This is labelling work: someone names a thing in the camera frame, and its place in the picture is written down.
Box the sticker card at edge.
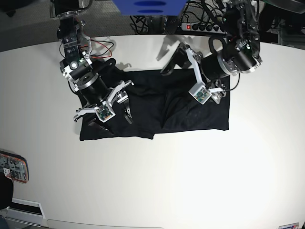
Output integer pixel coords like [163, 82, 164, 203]
[278, 222, 299, 229]

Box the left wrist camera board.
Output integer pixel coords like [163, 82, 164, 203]
[189, 83, 212, 104]

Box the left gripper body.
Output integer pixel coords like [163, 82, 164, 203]
[180, 43, 226, 104]

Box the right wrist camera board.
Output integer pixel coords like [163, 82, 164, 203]
[96, 105, 116, 123]

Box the blue plastic box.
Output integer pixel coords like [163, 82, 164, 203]
[113, 0, 187, 16]

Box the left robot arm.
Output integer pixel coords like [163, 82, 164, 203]
[161, 0, 262, 104]

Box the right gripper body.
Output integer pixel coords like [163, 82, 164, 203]
[73, 80, 133, 122]

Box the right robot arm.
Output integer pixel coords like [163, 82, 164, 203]
[50, 0, 133, 131]

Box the white flat box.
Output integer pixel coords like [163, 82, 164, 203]
[0, 198, 45, 227]

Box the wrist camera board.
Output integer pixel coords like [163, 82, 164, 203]
[189, 83, 212, 104]
[96, 105, 116, 123]

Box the white power strip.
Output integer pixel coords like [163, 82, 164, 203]
[181, 22, 226, 34]

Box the black T-shirt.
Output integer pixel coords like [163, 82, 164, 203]
[80, 67, 230, 141]

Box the black remote control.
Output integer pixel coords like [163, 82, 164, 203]
[163, 16, 180, 35]

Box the orange clear tool case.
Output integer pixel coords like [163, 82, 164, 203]
[0, 150, 29, 184]

